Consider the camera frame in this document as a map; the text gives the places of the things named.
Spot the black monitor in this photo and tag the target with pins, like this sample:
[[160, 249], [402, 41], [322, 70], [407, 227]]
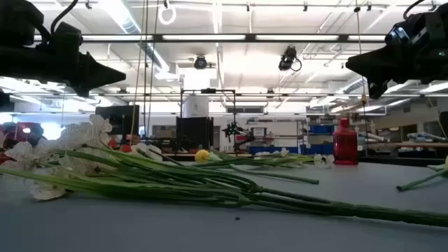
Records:
[[117, 119]]

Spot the black panel screens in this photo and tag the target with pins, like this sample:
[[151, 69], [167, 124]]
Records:
[[194, 133]]

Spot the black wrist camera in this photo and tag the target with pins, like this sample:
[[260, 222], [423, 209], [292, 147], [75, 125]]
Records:
[[66, 35], [402, 33]]

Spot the blue storage bins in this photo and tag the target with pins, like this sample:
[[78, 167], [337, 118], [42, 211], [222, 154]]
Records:
[[273, 150]]

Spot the black ceiling camera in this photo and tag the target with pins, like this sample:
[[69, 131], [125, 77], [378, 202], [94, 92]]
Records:
[[287, 57]]

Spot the white cylinder tank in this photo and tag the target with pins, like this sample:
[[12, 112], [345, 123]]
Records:
[[196, 106]]

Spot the black table frame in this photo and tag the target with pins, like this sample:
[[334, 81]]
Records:
[[402, 161]]

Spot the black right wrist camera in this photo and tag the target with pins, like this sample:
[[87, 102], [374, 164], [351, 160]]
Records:
[[402, 33]]

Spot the red machine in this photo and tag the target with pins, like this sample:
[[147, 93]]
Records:
[[21, 131]]

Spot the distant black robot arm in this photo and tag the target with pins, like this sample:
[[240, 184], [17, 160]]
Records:
[[236, 131]]

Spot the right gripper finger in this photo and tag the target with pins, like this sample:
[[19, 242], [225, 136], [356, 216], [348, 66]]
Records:
[[374, 68]]

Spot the red glass vase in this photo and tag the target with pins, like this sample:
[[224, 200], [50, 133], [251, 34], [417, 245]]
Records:
[[345, 143]]

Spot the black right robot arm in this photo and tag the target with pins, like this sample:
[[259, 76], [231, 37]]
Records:
[[442, 42]]

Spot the yellow tulip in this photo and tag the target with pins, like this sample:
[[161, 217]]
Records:
[[420, 181], [202, 156]]

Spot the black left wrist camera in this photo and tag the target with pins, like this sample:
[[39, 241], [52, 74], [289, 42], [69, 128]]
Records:
[[66, 35]]

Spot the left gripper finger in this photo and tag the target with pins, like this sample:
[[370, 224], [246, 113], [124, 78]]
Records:
[[96, 75]]

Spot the white flower bunch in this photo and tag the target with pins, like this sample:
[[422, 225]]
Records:
[[175, 178], [323, 161]]

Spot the black metal frame rig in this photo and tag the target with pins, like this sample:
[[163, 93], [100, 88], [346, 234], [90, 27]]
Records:
[[208, 91]]

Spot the black ceiling spotlight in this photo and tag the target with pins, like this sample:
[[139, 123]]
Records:
[[200, 63]]

